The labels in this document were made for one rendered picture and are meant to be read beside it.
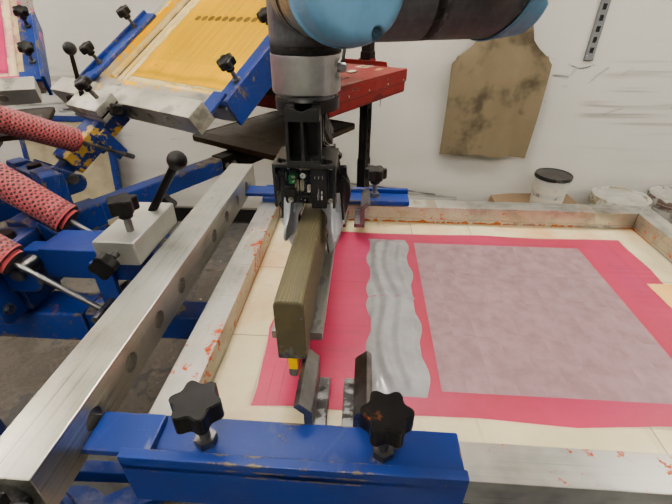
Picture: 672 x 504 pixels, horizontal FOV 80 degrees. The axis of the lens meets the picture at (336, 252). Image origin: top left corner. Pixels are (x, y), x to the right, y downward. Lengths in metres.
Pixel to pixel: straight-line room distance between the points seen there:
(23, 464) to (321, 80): 0.42
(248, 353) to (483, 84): 2.22
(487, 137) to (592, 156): 0.68
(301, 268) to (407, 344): 0.20
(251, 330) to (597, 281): 0.55
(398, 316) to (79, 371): 0.38
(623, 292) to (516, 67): 1.94
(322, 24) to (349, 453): 0.35
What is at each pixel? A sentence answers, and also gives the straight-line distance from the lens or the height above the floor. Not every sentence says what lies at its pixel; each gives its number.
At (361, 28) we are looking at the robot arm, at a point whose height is 1.33.
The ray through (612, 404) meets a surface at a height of 0.96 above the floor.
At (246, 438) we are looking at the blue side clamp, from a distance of 0.41.
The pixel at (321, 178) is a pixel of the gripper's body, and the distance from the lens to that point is 0.45.
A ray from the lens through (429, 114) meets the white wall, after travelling 2.58.
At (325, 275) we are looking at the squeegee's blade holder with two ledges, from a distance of 0.52.
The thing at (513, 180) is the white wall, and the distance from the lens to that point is 2.84.
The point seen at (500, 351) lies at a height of 0.96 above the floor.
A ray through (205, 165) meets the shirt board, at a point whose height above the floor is 0.92.
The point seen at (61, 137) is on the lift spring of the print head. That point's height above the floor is 1.11.
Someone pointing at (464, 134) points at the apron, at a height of 0.68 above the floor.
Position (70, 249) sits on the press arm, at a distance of 0.69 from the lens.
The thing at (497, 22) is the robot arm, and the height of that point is 1.33.
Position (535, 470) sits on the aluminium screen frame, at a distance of 0.44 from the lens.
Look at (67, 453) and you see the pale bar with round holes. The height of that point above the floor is 1.02.
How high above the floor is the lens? 1.34
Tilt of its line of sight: 32 degrees down
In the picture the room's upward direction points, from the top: straight up
